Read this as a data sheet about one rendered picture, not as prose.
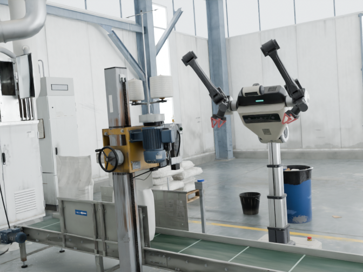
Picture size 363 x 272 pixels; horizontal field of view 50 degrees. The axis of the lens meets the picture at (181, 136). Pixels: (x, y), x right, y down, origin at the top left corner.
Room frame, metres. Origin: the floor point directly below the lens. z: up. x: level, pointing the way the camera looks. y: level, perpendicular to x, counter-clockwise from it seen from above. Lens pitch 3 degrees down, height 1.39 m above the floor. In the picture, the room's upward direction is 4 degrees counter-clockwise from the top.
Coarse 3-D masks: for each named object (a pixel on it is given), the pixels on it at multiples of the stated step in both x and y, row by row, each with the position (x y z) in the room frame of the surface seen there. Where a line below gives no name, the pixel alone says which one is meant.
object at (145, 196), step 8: (144, 176) 3.16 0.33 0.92; (112, 184) 3.38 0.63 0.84; (136, 184) 3.21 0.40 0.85; (144, 184) 3.17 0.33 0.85; (152, 184) 3.12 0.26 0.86; (144, 192) 3.13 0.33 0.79; (112, 200) 3.33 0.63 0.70; (144, 200) 3.12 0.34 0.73; (152, 200) 3.18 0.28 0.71; (152, 208) 3.17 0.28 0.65; (152, 216) 3.16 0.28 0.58; (152, 224) 3.15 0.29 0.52; (152, 232) 3.15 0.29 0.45
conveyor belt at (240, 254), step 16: (32, 224) 3.98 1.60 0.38; (48, 224) 3.94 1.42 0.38; (160, 240) 3.16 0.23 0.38; (176, 240) 3.13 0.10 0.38; (192, 240) 3.10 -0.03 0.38; (208, 256) 2.72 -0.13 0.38; (224, 256) 2.69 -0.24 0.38; (240, 256) 2.67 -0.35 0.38; (256, 256) 2.65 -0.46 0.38; (272, 256) 2.63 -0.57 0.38; (288, 256) 2.61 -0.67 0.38; (304, 256) 2.59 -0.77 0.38
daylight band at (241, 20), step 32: (64, 0) 7.38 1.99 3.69; (96, 0) 8.05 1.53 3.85; (128, 0) 8.85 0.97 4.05; (160, 0) 9.84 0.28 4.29; (192, 0) 11.06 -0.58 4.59; (224, 0) 11.64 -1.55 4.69; (256, 0) 11.07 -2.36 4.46; (288, 0) 10.55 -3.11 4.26; (320, 0) 10.08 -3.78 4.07; (352, 0) 9.65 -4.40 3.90; (192, 32) 10.97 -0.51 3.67
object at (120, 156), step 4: (112, 152) 2.66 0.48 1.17; (116, 152) 2.64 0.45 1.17; (120, 152) 2.67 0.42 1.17; (108, 156) 2.69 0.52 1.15; (112, 156) 2.66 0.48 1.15; (120, 156) 2.65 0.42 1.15; (112, 160) 2.66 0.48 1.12; (120, 160) 2.65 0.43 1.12; (112, 164) 2.67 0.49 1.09; (120, 164) 2.68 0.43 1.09
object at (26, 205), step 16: (32, 112) 5.17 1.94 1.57; (0, 128) 4.77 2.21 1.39; (16, 128) 4.95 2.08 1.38; (32, 128) 5.14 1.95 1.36; (0, 144) 4.76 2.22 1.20; (16, 144) 4.94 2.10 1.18; (32, 144) 5.13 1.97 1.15; (0, 160) 4.74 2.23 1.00; (16, 160) 4.92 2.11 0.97; (32, 160) 5.11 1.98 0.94; (0, 176) 4.72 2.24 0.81; (16, 176) 4.90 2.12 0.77; (32, 176) 5.09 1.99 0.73; (0, 192) 4.71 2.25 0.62; (16, 192) 4.88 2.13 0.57; (32, 192) 5.07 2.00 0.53; (0, 208) 4.70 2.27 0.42; (16, 208) 4.87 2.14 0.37; (32, 208) 5.05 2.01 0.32; (0, 224) 4.68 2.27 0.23; (16, 224) 4.86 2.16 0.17
